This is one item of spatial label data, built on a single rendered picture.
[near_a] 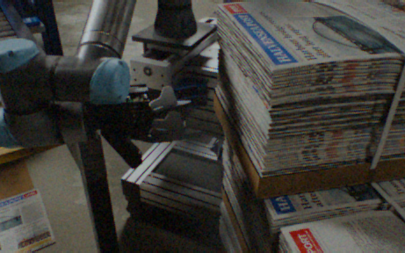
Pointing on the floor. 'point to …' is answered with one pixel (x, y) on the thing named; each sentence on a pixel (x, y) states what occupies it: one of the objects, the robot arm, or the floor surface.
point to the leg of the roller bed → (101, 215)
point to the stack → (325, 216)
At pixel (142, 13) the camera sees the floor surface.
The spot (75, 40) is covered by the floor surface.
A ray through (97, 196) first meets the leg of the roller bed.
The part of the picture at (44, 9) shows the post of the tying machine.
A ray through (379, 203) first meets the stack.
